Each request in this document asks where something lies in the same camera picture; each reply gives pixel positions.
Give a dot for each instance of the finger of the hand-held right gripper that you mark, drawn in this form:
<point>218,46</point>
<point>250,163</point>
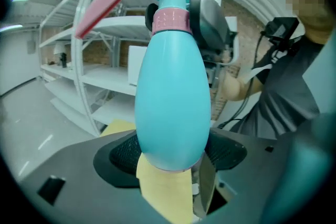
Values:
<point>149,18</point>
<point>212,23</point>

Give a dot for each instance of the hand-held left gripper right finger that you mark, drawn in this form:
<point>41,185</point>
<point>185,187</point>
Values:
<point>249,178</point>

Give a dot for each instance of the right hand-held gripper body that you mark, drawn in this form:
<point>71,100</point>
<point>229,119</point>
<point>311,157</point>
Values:
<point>231,47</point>

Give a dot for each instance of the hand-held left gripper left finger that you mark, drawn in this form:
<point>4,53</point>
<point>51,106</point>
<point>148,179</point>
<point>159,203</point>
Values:
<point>78,191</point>

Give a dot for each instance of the person's right forearm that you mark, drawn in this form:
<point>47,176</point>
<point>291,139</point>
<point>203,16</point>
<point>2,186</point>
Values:
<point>236,86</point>

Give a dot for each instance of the black chest device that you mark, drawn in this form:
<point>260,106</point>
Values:
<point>282,31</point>

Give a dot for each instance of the person's black shirt torso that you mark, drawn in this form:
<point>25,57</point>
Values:
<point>283,91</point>

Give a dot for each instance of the white metal shelving rack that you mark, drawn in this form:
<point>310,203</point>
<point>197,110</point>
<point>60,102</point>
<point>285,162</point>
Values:
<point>105,73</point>

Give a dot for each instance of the black stand device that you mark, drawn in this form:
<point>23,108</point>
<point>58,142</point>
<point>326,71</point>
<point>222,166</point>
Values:
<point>63,60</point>

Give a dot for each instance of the grey wall box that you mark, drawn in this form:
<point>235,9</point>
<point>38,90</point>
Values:
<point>31,46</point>

